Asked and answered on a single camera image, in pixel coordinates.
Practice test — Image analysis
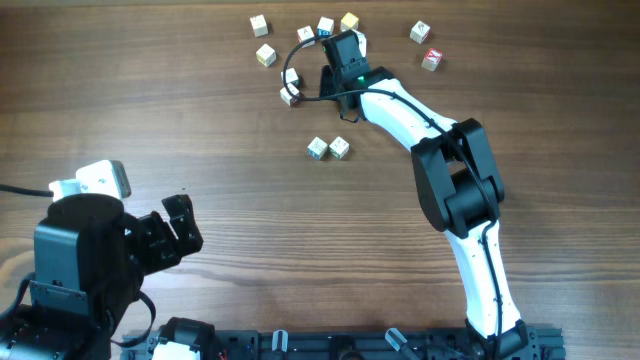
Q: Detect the wooden block top left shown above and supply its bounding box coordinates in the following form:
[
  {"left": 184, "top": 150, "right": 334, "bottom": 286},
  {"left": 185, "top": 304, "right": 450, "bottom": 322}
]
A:
[{"left": 250, "top": 15, "right": 269, "bottom": 37}]

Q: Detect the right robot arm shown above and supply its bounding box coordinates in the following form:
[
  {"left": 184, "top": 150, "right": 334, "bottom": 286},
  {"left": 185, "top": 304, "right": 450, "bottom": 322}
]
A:
[{"left": 321, "top": 30, "right": 528, "bottom": 359}]

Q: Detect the camera cable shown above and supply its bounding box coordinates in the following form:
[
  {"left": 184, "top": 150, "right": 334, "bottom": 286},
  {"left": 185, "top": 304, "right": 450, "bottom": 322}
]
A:
[
  {"left": 282, "top": 34, "right": 504, "bottom": 360},
  {"left": 0, "top": 184, "right": 54, "bottom": 198}
]

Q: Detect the wooden block green picture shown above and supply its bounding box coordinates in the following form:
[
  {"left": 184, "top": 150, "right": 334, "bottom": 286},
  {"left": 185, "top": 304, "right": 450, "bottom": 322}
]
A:
[{"left": 329, "top": 136, "right": 350, "bottom": 159}]

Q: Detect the wooden block blue Y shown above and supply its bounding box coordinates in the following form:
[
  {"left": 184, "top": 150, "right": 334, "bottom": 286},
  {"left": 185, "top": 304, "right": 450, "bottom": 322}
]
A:
[{"left": 307, "top": 137, "right": 328, "bottom": 160}]

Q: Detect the red top wooden block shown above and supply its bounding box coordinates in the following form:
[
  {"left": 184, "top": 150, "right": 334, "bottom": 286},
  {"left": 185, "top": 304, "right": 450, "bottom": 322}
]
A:
[{"left": 421, "top": 48, "right": 443, "bottom": 72}]

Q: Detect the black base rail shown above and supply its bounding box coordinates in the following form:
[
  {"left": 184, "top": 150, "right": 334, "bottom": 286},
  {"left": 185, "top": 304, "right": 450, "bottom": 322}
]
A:
[{"left": 119, "top": 317, "right": 566, "bottom": 360}]

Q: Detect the wooden block far right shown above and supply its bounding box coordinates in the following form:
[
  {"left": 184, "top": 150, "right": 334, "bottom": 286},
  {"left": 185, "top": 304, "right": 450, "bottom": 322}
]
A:
[{"left": 410, "top": 20, "right": 431, "bottom": 44}]

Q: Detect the wooden block green side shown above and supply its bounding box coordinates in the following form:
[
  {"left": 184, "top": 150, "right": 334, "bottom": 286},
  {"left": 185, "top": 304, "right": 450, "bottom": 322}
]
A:
[{"left": 354, "top": 30, "right": 367, "bottom": 57}]

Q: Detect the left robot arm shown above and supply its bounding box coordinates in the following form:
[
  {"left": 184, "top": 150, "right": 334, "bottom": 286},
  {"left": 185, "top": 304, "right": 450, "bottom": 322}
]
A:
[{"left": 1, "top": 194, "right": 203, "bottom": 360}]

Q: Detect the yellow top wooden block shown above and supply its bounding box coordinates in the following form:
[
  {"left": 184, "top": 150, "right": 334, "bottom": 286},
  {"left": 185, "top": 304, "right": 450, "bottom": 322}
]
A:
[{"left": 340, "top": 12, "right": 359, "bottom": 31}]

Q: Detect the left camera cable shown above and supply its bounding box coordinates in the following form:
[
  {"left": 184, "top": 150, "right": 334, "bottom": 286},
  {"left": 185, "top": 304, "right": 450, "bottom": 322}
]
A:
[{"left": 0, "top": 184, "right": 54, "bottom": 198}]

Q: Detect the wooden block yellow side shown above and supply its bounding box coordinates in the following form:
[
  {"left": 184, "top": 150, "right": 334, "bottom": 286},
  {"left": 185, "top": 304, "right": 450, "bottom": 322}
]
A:
[{"left": 256, "top": 44, "right": 277, "bottom": 67}]

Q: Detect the wooden block red letter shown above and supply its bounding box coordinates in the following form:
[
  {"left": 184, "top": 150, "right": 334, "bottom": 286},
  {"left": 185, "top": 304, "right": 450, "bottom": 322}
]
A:
[{"left": 297, "top": 26, "right": 315, "bottom": 48}]

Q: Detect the wooden block red side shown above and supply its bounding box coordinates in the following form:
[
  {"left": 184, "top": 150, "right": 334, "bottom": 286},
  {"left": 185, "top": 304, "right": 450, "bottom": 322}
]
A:
[{"left": 280, "top": 83, "right": 302, "bottom": 107}]

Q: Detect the wooden block teal side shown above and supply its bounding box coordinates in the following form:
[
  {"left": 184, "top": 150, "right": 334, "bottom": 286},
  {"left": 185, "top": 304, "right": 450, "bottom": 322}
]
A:
[{"left": 280, "top": 68, "right": 300, "bottom": 89}]

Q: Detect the right camera cable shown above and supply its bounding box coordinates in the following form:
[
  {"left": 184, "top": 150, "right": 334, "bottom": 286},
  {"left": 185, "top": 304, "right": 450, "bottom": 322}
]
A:
[{"left": 282, "top": 34, "right": 504, "bottom": 360}]

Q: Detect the wooden block blue side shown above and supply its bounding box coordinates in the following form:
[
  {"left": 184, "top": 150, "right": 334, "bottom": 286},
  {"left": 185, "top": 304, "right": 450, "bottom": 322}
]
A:
[{"left": 317, "top": 16, "right": 334, "bottom": 36}]

